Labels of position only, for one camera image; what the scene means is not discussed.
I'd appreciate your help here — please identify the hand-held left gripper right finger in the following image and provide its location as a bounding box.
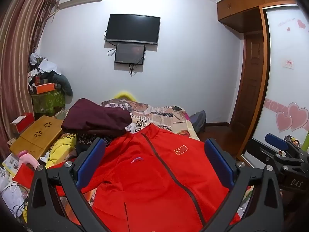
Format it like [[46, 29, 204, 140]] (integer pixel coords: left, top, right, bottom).
[[195, 137, 284, 232]]

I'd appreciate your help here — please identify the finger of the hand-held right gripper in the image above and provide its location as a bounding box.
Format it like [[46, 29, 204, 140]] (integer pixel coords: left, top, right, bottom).
[[265, 133, 305, 160], [245, 139, 282, 172]]

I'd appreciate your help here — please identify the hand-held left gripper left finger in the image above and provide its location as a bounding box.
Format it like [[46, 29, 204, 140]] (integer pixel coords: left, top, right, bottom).
[[26, 137, 114, 232]]

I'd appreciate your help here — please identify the red zip jacket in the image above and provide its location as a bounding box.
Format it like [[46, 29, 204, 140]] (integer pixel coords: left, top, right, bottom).
[[57, 123, 242, 232]]

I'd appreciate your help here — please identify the pink heart sticker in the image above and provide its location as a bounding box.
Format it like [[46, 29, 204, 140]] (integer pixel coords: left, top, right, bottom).
[[276, 102, 309, 133]]

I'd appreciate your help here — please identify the yellow garment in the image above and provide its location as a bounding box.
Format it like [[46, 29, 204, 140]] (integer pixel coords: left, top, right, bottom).
[[46, 135, 78, 168]]

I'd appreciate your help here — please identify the maroon garment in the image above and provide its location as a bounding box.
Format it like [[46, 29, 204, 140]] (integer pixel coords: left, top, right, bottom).
[[61, 98, 132, 138]]

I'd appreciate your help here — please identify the grey purple backpack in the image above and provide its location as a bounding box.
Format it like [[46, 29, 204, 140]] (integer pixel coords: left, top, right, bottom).
[[189, 110, 207, 132]]

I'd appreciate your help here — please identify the brown wooden door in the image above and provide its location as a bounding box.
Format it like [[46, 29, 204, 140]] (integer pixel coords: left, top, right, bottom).
[[229, 32, 265, 136]]

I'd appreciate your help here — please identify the wooden folding table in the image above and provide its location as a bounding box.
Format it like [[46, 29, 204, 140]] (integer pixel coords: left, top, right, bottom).
[[10, 115, 64, 161]]

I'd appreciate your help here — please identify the pink plastic device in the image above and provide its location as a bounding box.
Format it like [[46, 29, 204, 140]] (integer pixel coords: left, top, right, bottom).
[[19, 150, 40, 170]]

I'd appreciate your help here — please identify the red cloth bag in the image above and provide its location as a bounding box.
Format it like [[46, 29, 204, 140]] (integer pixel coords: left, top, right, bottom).
[[12, 163, 35, 189]]

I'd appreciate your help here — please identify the yellow pillow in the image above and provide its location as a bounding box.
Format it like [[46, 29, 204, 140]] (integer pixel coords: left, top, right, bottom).
[[116, 91, 137, 101]]

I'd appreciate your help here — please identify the red box with white lid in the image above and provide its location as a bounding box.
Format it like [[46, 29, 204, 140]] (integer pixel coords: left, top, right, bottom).
[[11, 113, 34, 133]]

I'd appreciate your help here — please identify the picture magazine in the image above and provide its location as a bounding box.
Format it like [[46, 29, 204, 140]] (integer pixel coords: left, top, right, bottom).
[[1, 153, 22, 174]]

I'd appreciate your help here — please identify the printed blanket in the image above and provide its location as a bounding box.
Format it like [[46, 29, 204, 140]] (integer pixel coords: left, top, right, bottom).
[[101, 99, 201, 141]]

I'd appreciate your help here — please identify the grey cloth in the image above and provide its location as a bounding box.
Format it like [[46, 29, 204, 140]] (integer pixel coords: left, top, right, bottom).
[[52, 74, 73, 97]]

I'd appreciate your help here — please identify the white plastic bag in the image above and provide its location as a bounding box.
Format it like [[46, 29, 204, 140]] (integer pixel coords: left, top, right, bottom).
[[1, 181, 27, 217]]

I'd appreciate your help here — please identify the orange box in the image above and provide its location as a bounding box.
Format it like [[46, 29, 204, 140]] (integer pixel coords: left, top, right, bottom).
[[32, 83, 58, 94]]

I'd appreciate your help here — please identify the white cloth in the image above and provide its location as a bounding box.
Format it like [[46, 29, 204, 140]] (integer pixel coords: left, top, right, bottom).
[[36, 59, 62, 75]]

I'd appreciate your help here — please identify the small black monitor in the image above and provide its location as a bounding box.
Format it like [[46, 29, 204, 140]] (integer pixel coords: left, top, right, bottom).
[[114, 43, 146, 65]]

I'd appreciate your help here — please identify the striped brown curtain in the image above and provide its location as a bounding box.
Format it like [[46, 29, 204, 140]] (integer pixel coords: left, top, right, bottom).
[[0, 0, 59, 155]]

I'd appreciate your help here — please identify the wooden wardrobe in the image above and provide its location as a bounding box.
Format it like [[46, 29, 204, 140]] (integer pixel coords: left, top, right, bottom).
[[216, 0, 309, 165]]

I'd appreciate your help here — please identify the black wall television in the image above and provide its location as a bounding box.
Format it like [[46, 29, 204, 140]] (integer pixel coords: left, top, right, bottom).
[[105, 14, 161, 46]]

